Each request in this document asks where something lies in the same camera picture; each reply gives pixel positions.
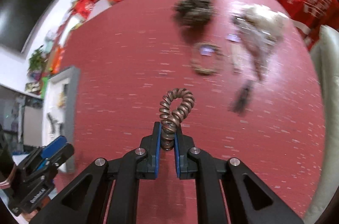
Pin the person's left hand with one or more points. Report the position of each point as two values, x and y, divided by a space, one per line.
8 169

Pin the green potted plant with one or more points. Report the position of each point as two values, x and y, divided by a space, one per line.
37 60

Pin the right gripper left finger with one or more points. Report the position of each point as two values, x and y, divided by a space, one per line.
106 191

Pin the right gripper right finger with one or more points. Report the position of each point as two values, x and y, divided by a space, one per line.
228 191

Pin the purple heart hair clip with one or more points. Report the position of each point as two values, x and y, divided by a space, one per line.
233 38

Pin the white polka dot scrunchie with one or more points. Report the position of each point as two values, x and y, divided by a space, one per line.
265 19

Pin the white grey jewelry tray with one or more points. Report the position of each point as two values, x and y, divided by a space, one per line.
59 106

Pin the clear plastic hair claw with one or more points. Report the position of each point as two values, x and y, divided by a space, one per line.
260 40

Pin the green snack bag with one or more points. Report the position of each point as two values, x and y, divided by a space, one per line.
44 84

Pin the cream leather chair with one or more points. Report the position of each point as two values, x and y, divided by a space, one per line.
324 204

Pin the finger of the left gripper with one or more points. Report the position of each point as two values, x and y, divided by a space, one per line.
61 156
53 147

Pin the leopard print scrunchie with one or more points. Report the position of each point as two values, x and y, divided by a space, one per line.
194 13

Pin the small black clip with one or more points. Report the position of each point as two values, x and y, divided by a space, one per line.
242 98

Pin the orange gift box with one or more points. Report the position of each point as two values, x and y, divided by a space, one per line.
57 60

